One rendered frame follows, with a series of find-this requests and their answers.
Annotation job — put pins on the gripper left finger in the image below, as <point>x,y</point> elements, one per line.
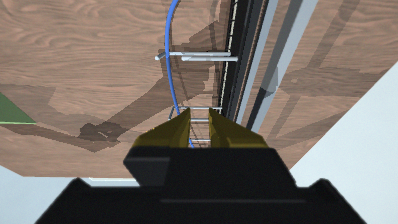
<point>168,133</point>

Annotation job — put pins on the black patch panel rack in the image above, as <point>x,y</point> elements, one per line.
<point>243,19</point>

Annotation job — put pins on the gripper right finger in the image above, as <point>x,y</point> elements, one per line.
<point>230,133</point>

